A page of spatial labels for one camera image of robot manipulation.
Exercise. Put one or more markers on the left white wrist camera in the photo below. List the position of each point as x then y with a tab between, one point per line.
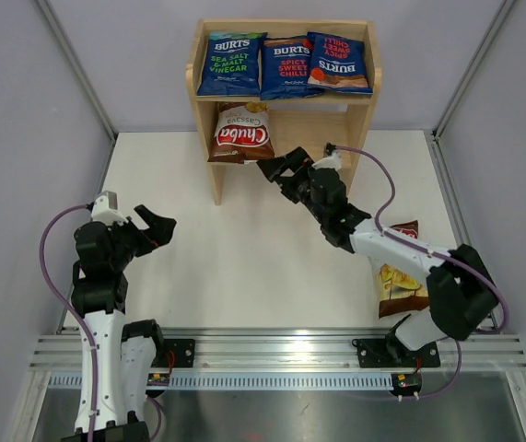
106	207

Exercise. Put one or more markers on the white slotted cable duct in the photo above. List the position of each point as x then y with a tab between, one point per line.
280	381

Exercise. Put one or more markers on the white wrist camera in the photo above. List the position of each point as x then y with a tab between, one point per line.
331	160
106	207

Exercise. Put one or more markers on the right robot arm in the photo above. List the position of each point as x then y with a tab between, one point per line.
461	293

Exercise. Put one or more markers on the black mounting plate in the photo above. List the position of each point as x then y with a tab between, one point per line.
179	352
385	353

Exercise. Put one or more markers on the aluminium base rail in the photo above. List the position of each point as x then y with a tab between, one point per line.
331	350

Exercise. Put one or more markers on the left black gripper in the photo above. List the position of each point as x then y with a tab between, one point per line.
158	233

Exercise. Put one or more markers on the wooden two-tier shelf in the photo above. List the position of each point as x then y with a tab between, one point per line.
342	119

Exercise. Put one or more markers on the Chuba cassava chips bag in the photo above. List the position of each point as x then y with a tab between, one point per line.
242	133
397	292

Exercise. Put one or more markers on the upside-down Burts chilli bag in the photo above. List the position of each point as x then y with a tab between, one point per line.
337	64

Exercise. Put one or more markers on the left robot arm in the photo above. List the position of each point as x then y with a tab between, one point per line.
116	354

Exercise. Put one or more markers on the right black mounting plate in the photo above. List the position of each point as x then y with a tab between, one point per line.
385	353

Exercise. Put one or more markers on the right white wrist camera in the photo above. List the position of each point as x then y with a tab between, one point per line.
331	160

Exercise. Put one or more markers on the Burts spicy sweet chilli bag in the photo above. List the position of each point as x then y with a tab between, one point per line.
286	69

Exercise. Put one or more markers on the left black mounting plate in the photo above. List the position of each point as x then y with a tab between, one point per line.
179	352

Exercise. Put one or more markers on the Burts sea salt vinegar bag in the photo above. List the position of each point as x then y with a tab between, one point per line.
231	66

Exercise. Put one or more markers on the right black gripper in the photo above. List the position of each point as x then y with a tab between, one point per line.
296	159

